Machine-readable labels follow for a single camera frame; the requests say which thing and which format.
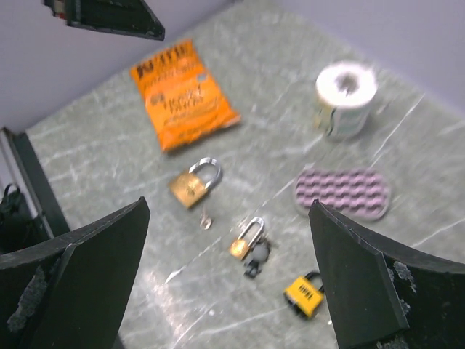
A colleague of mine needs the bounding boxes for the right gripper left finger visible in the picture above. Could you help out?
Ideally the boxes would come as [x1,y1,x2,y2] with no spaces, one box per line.
[1,197,150,348]

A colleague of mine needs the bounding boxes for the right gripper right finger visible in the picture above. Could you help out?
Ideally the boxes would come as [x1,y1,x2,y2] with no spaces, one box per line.
[309,201,464,348]

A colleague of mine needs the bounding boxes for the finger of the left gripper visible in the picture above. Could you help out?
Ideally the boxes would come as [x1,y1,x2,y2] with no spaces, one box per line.
[42,0,166,41]

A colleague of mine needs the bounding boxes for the white tape roll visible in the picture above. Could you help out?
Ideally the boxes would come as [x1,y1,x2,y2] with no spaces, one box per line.
[314,61,378,140]

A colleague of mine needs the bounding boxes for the orange potato chips bag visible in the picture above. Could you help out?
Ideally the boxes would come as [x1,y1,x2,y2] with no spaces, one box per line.
[130,39,241,152]

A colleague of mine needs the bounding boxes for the pink black zigzag sponge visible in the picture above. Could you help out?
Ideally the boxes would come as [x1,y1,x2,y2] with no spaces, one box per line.
[292,167,392,221]

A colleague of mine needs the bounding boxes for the large brass padlock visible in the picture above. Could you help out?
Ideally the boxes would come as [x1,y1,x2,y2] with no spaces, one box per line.
[168,157,223,209]

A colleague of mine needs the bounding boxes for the small brass padlock with keys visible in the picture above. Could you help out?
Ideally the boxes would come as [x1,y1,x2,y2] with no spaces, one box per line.
[228,217,276,279]

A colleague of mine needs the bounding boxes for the silver key with ring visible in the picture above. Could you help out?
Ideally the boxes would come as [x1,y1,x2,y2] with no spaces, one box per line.
[200,212,213,230]

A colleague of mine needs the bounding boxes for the yellow padlock black shackle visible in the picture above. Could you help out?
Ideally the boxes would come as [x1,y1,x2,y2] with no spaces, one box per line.
[283,271,324,319]

